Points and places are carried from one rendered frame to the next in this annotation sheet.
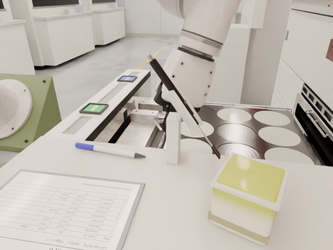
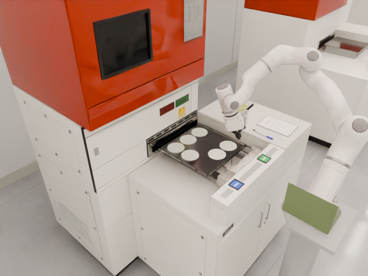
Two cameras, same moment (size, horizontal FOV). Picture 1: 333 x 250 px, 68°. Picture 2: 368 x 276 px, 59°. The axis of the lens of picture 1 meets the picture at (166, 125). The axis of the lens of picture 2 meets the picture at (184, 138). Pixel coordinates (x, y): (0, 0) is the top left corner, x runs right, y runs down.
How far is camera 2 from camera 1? 2.17 m
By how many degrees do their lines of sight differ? 112
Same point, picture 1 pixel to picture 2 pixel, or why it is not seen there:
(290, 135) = (183, 138)
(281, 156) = (199, 133)
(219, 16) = not seen: hidden behind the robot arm
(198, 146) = (223, 145)
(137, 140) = (244, 162)
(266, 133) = (190, 142)
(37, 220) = (280, 124)
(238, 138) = (205, 144)
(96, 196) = (268, 125)
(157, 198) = (254, 121)
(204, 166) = not seen: hidden behind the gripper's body
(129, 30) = not seen: outside the picture
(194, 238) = (251, 115)
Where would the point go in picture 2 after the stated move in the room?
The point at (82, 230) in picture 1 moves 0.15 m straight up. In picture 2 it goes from (271, 120) to (275, 99)
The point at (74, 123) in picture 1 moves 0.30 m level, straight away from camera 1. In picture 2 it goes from (273, 154) to (279, 193)
